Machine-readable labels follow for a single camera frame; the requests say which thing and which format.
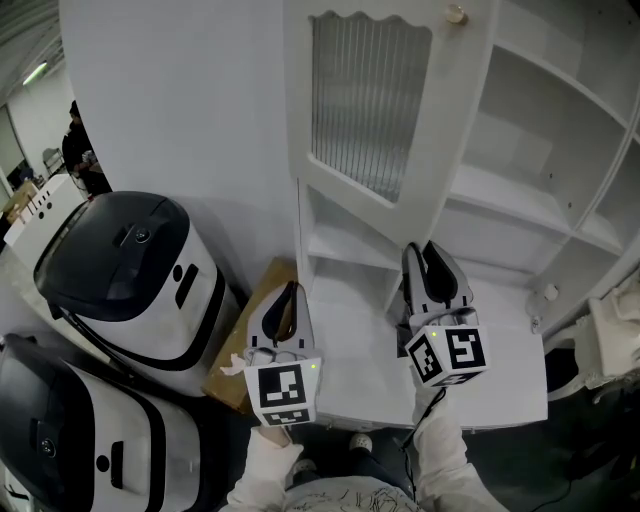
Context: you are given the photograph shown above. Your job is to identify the person's printed white shirt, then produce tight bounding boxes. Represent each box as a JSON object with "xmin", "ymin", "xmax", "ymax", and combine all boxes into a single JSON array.
[{"xmin": 279, "ymin": 474, "xmax": 419, "ymax": 512}]

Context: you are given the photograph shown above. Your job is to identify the person's right forearm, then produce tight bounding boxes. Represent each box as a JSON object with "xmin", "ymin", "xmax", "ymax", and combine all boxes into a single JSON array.
[{"xmin": 410, "ymin": 369, "xmax": 501, "ymax": 512}]

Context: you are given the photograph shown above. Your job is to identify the white black service robot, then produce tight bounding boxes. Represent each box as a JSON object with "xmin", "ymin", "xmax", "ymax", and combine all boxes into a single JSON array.
[
  {"xmin": 33, "ymin": 191, "xmax": 241, "ymax": 396},
  {"xmin": 0, "ymin": 333, "xmax": 221, "ymax": 512}
]

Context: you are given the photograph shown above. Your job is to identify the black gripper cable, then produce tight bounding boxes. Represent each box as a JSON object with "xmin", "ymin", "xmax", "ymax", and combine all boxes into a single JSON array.
[{"xmin": 399, "ymin": 387, "xmax": 447, "ymax": 501}]

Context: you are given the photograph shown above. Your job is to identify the torn white paper scrap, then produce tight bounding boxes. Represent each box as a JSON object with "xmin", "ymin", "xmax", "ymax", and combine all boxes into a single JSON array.
[{"xmin": 219, "ymin": 352, "xmax": 249, "ymax": 376}]

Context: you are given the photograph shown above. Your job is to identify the large rectangular ceiling light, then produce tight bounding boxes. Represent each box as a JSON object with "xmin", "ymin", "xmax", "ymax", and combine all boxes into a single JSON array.
[{"xmin": 22, "ymin": 60, "xmax": 50, "ymax": 86}]

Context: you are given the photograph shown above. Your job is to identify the brown cardboard box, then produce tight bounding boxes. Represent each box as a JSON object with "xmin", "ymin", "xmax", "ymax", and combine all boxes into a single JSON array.
[{"xmin": 202, "ymin": 256, "xmax": 301, "ymax": 416}]

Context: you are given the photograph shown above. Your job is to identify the person's left forearm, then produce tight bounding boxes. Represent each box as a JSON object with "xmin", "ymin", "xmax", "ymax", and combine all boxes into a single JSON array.
[{"xmin": 219, "ymin": 424, "xmax": 305, "ymax": 512}]

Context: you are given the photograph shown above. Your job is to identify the ornate white chair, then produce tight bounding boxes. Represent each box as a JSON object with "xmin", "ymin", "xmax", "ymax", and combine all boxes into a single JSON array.
[{"xmin": 544, "ymin": 279, "xmax": 640, "ymax": 401}]

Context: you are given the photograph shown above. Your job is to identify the person's dark trousers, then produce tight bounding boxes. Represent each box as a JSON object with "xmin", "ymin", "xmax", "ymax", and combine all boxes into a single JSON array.
[{"xmin": 284, "ymin": 447, "xmax": 401, "ymax": 489}]

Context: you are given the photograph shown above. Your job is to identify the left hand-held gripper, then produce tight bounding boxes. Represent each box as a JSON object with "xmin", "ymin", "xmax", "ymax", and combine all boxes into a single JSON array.
[{"xmin": 242, "ymin": 280, "xmax": 324, "ymax": 428}]

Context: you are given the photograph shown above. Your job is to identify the white tub with black holes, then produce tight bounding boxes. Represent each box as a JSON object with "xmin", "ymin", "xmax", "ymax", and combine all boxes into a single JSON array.
[{"xmin": 3, "ymin": 173, "xmax": 86, "ymax": 271}]

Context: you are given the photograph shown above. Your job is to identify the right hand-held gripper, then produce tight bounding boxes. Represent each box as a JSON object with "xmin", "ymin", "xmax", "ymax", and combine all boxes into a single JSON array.
[{"xmin": 401, "ymin": 240, "xmax": 492, "ymax": 389}]

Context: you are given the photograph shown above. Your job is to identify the white shelf cabinet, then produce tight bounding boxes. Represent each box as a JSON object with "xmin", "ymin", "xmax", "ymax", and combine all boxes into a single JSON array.
[{"xmin": 297, "ymin": 0, "xmax": 640, "ymax": 346}]

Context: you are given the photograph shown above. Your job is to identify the white desk with drawers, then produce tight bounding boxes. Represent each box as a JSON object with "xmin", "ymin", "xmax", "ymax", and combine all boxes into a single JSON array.
[{"xmin": 299, "ymin": 272, "xmax": 550, "ymax": 434}]

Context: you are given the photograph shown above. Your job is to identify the white cabinet glass door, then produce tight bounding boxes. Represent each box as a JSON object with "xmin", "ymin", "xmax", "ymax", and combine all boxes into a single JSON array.
[{"xmin": 282, "ymin": 0, "xmax": 501, "ymax": 249}]

